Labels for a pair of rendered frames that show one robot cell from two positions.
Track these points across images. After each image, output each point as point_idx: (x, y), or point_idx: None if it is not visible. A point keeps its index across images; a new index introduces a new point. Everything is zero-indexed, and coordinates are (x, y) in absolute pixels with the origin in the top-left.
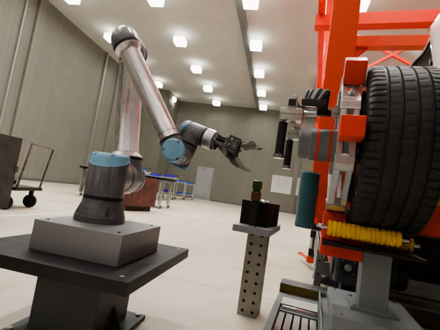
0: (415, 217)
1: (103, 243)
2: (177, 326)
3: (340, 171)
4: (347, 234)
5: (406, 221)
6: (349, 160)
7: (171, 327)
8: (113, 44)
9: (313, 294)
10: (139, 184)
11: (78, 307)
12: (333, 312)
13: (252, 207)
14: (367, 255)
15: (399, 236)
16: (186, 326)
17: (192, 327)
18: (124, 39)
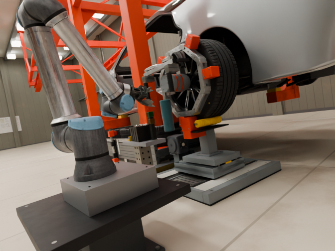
0: (227, 107)
1: (145, 178)
2: (145, 217)
3: (170, 95)
4: (206, 124)
5: (224, 110)
6: (209, 87)
7: (144, 219)
8: (49, 13)
9: (164, 168)
10: None
11: (131, 234)
12: (212, 160)
13: (152, 128)
14: (207, 131)
15: (220, 117)
16: (148, 214)
17: (151, 212)
18: (61, 10)
